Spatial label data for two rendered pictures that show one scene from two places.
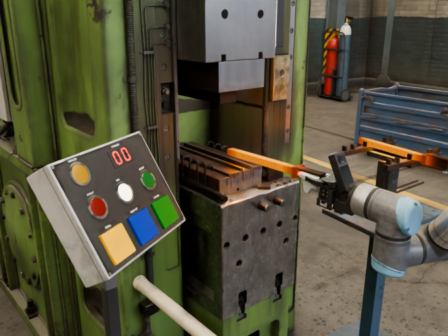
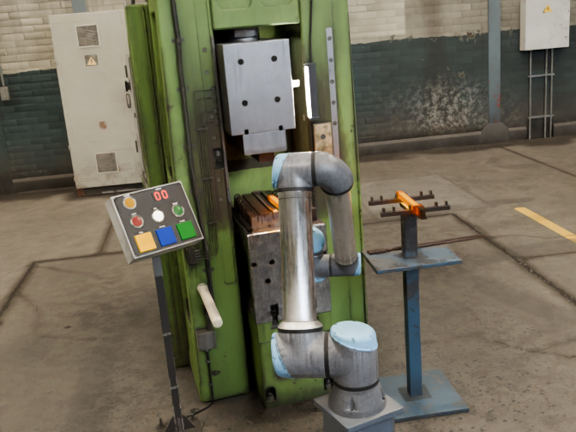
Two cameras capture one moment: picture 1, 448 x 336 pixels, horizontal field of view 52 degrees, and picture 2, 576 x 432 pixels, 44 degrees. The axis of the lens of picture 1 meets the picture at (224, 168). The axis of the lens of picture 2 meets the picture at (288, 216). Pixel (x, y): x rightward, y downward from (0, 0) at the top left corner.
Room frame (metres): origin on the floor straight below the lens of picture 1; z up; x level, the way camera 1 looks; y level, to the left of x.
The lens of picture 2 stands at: (-1.32, -1.54, 1.85)
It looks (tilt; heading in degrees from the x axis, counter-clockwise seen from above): 16 degrees down; 26
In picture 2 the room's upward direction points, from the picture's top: 5 degrees counter-clockwise
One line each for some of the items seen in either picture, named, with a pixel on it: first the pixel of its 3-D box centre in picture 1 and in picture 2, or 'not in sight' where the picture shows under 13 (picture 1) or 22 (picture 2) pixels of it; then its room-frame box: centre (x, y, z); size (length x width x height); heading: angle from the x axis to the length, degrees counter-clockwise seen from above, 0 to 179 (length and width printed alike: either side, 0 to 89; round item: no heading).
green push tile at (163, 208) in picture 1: (163, 212); (185, 231); (1.12, 0.16, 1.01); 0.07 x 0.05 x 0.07; 155
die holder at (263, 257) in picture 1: (214, 224); (276, 256); (1.71, 0.04, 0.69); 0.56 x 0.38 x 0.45; 40
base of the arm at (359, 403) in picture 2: not in sight; (357, 389); (0.65, -0.77, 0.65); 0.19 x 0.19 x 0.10
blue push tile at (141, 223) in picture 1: (142, 227); (165, 236); (1.03, 0.20, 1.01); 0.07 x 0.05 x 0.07; 155
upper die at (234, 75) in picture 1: (203, 69); (255, 136); (1.67, 0.07, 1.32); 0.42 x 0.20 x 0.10; 40
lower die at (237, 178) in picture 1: (204, 165); (261, 208); (1.67, 0.07, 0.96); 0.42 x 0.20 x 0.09; 40
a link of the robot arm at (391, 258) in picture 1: (393, 250); (315, 265); (1.09, -0.45, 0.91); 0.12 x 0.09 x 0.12; 108
